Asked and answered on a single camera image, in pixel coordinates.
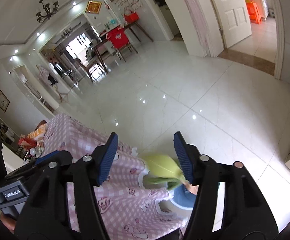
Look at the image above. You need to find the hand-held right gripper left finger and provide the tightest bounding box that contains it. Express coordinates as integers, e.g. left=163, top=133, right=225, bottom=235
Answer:
left=15, top=132, right=119, bottom=240

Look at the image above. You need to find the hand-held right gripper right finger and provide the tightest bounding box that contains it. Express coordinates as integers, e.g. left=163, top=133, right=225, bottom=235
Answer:
left=173, top=131, right=279, bottom=240

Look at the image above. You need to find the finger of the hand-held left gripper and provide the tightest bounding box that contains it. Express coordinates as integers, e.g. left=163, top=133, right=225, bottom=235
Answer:
left=34, top=151, right=73, bottom=166
left=5, top=165, right=46, bottom=180

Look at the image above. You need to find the red white plastic bag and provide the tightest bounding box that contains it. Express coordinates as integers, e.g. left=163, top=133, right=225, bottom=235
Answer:
left=18, top=136, right=37, bottom=153

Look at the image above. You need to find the yellow green wrapper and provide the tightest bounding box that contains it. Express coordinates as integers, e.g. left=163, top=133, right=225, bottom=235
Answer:
left=140, top=154, right=186, bottom=190

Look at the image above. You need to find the orange white plastic bag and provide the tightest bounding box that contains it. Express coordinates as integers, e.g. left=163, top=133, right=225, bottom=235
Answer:
left=27, top=124, right=47, bottom=140

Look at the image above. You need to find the blue bin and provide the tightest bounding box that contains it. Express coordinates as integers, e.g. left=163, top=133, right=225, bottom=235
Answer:
left=170, top=184, right=198, bottom=211

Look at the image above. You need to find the pink checkered tablecloth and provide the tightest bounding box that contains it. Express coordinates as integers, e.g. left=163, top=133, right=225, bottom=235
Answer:
left=42, top=113, right=189, bottom=240

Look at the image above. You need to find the pink hanging cloth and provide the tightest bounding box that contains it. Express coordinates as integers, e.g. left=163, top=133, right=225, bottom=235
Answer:
left=37, top=65, right=50, bottom=83

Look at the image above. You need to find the wooden chair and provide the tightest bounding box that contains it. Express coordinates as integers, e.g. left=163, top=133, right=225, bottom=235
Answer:
left=110, top=27, right=138, bottom=62

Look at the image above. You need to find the wooden dining table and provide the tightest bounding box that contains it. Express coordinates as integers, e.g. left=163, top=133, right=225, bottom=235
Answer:
left=90, top=21, right=154, bottom=83

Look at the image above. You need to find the red shirt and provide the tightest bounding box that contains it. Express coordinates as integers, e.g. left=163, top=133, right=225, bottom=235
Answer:
left=106, top=27, right=130, bottom=48

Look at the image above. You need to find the pink curtain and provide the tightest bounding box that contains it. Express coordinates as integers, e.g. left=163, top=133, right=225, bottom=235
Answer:
left=175, top=0, right=211, bottom=55

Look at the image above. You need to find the orange basket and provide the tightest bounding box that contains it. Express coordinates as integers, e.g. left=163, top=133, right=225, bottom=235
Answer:
left=124, top=11, right=138, bottom=23

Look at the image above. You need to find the black chandelier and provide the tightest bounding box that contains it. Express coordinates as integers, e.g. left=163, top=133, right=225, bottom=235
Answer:
left=36, top=0, right=60, bottom=23

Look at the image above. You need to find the white panel door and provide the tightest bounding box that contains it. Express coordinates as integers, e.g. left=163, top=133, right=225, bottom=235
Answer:
left=210, top=0, right=253, bottom=50

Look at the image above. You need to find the orange plastic stool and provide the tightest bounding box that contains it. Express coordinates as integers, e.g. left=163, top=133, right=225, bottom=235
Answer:
left=246, top=1, right=262, bottom=24

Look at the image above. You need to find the dark framed wall picture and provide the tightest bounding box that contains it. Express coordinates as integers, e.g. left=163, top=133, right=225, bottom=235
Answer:
left=0, top=90, right=10, bottom=113

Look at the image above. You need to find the gold diamond wall picture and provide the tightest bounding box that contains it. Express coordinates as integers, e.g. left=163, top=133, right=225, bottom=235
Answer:
left=85, top=0, right=102, bottom=14

